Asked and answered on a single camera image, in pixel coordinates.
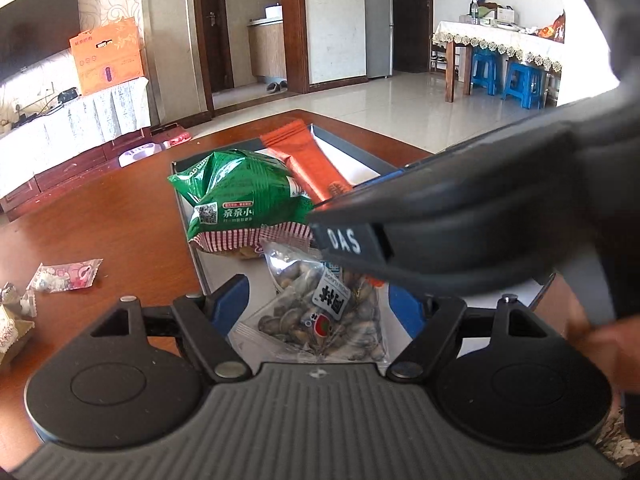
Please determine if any gold white cake packet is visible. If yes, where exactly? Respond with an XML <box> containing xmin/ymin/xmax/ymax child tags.
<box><xmin>0</xmin><ymin>307</ymin><xmax>35</xmax><ymax>370</ymax></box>

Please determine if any purple white floor object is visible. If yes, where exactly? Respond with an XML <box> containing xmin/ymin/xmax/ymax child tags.
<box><xmin>118</xmin><ymin>142</ymin><xmax>163</xmax><ymax>168</ymax></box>

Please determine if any green snack bag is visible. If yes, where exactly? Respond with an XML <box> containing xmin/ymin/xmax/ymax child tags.
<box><xmin>168</xmin><ymin>148</ymin><xmax>311</xmax><ymax>259</ymax></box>

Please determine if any long orange snack bar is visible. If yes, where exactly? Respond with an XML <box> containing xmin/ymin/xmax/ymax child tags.
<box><xmin>260</xmin><ymin>119</ymin><xmax>352</xmax><ymax>223</ymax></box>

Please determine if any pair of slippers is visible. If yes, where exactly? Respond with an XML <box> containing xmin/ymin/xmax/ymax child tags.
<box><xmin>266</xmin><ymin>80</ymin><xmax>288</xmax><ymax>94</ymax></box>

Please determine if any tv cabinet with cloth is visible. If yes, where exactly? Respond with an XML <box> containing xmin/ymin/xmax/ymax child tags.
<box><xmin>1</xmin><ymin>77</ymin><xmax>186</xmax><ymax>220</ymax></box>

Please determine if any person right hand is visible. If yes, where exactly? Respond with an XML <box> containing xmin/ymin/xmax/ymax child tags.
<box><xmin>535</xmin><ymin>273</ymin><xmax>640</xmax><ymax>394</ymax></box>

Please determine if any black wall television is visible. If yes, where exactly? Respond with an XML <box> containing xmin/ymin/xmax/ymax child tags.
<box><xmin>0</xmin><ymin>0</ymin><xmax>80</xmax><ymax>81</ymax></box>

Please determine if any blue plastic stool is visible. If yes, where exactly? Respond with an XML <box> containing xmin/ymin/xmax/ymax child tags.
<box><xmin>471</xmin><ymin>49</ymin><xmax>501</xmax><ymax>96</ymax></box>
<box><xmin>501</xmin><ymin>62</ymin><xmax>546</xmax><ymax>110</ymax></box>

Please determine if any orange cardboard box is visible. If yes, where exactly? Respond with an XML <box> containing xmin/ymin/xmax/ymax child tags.
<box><xmin>70</xmin><ymin>18</ymin><xmax>144</xmax><ymax>96</ymax></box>

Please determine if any dining table with lace cloth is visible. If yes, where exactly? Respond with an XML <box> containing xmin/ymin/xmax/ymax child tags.
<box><xmin>432</xmin><ymin>21</ymin><xmax>566</xmax><ymax>108</ymax></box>

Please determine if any clear nut snack bag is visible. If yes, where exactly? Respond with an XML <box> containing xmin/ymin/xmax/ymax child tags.
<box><xmin>235</xmin><ymin>242</ymin><xmax>388</xmax><ymax>363</ymax></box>

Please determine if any silver refrigerator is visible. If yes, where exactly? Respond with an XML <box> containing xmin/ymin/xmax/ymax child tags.
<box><xmin>364</xmin><ymin>0</ymin><xmax>394</xmax><ymax>79</ymax></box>

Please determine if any pink white candy packet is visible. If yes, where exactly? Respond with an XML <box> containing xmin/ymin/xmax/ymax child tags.
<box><xmin>27</xmin><ymin>259</ymin><xmax>102</xmax><ymax>292</ymax></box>

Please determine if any kitchen counter cabinet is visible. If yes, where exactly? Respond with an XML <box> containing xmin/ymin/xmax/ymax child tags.
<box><xmin>247</xmin><ymin>20</ymin><xmax>286</xmax><ymax>79</ymax></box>

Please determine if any grey shallow tray box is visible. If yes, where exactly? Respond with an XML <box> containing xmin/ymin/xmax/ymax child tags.
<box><xmin>170</xmin><ymin>122</ymin><xmax>557</xmax><ymax>361</ymax></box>

